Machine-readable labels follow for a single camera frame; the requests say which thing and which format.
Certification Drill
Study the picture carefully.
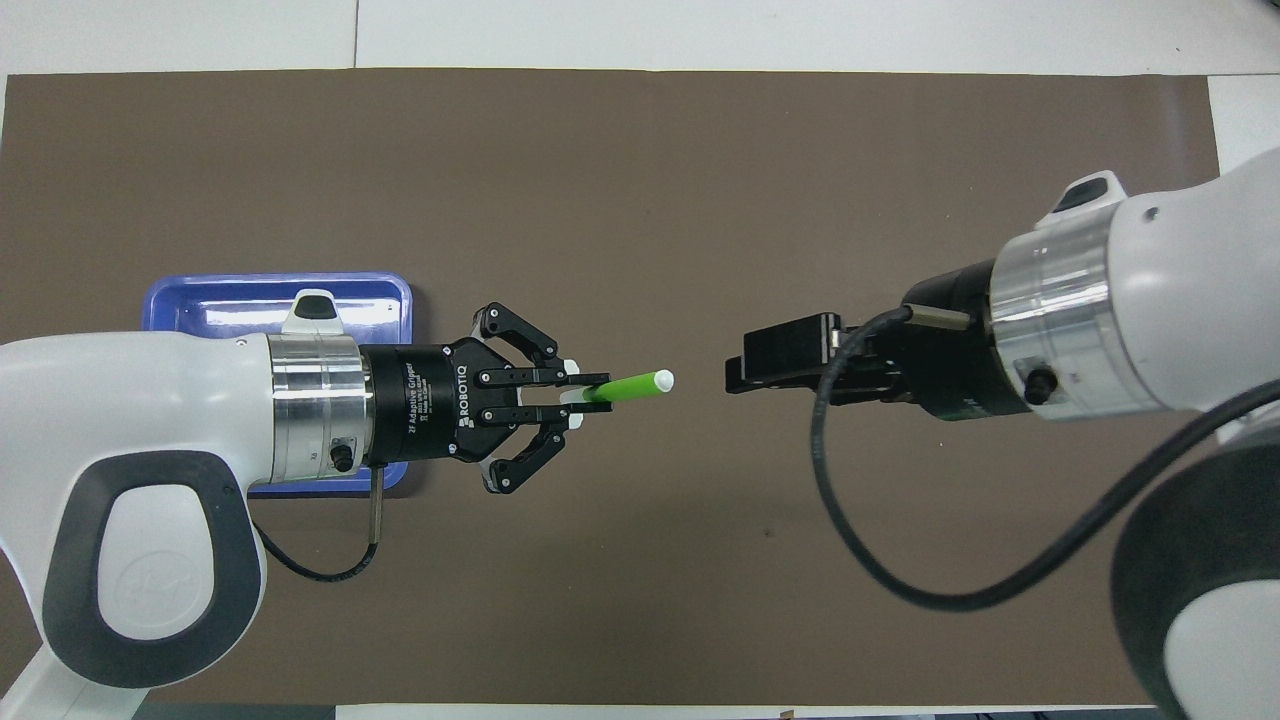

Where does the green marker pen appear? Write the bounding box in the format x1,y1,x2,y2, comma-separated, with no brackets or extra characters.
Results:
575,369,676,406

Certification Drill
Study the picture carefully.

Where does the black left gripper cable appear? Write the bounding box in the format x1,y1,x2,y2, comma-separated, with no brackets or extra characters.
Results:
248,465,386,584

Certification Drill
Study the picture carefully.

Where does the brown paper table mat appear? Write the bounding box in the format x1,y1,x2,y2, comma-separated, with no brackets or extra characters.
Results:
0,67,1276,707

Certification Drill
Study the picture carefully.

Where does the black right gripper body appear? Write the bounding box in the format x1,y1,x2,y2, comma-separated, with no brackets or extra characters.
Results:
880,258,1041,421

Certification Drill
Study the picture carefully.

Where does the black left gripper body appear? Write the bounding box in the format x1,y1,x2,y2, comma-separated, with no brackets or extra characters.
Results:
362,338,493,469

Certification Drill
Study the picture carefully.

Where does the blue plastic tray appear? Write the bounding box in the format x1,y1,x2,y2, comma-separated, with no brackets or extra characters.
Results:
141,272,413,498

